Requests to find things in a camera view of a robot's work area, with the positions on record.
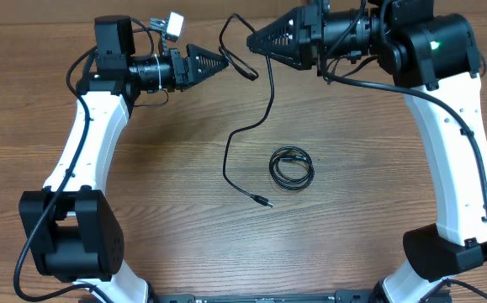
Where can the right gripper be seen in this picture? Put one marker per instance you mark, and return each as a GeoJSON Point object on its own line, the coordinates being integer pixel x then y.
{"type": "Point", "coordinates": [302, 31]}

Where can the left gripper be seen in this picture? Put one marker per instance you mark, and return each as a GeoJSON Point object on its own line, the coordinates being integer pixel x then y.
{"type": "Point", "coordinates": [193, 77]}

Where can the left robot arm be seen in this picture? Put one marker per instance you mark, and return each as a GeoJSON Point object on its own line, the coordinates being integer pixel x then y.
{"type": "Point", "coordinates": [72, 233]}

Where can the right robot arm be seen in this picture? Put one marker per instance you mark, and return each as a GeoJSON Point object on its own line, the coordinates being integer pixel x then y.
{"type": "Point", "coordinates": [434, 62]}

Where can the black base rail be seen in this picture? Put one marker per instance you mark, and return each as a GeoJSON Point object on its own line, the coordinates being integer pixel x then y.
{"type": "Point", "coordinates": [340, 296]}

